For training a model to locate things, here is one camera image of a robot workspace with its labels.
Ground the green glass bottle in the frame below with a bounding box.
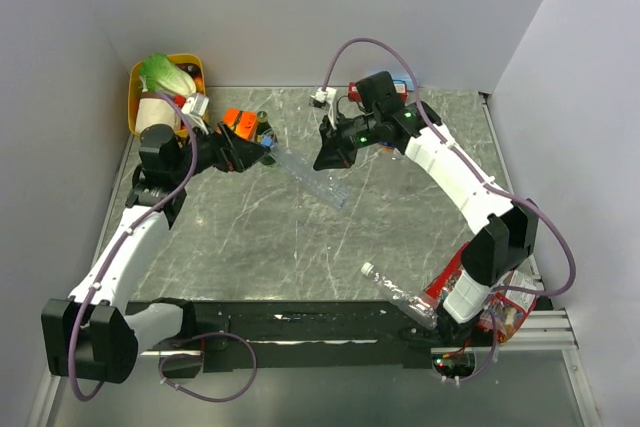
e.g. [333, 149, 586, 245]
[255, 111, 277, 166]

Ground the light blue packet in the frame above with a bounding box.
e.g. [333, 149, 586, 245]
[394, 75, 416, 91]

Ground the clear plastic bottle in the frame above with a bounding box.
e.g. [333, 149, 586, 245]
[269, 142, 348, 210]
[362, 264, 437, 330]

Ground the red snack bag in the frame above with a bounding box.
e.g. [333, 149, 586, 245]
[424, 243, 540, 343]

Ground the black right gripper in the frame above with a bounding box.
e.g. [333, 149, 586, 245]
[313, 110, 381, 171]

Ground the white paper wrapped package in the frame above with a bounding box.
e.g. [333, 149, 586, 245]
[134, 92, 181, 134]

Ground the orange razor box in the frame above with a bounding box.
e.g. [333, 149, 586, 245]
[223, 108, 258, 141]

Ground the blue white bottle cap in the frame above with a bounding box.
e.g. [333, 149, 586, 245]
[361, 262, 374, 276]

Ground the red rectangular box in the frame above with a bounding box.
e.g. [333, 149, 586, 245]
[347, 80, 409, 103]

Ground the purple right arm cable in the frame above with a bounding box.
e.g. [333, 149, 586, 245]
[322, 37, 577, 298]

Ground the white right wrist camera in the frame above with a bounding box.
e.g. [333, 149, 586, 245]
[310, 87, 338, 126]

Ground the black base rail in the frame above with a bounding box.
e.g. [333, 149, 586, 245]
[152, 300, 491, 373]

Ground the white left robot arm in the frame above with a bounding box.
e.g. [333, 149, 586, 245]
[41, 124, 270, 384]

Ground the toy napa cabbage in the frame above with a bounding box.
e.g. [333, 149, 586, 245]
[139, 53, 197, 97]

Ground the yellow plastic basket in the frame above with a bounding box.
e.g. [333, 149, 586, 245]
[127, 53, 206, 137]

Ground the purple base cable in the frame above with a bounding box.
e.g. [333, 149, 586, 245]
[158, 331, 259, 404]

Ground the toilet paper roll blue wrapper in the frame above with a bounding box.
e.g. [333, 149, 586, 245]
[379, 142, 401, 155]

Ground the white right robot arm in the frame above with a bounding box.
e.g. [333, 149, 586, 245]
[311, 71, 538, 346]

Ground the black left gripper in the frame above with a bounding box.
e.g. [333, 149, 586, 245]
[170, 120, 270, 182]

